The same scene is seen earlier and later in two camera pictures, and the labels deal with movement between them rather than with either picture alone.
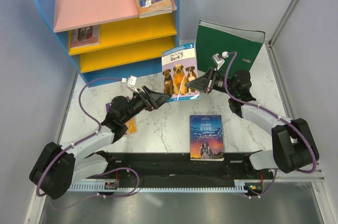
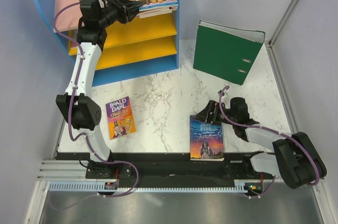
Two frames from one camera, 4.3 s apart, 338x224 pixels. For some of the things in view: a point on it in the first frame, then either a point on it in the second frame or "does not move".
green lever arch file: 213,38 does not move
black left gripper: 152,100 to 122,5
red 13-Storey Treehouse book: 174,8 does not move
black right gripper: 205,83 to 204,116
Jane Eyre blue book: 206,138 does not move
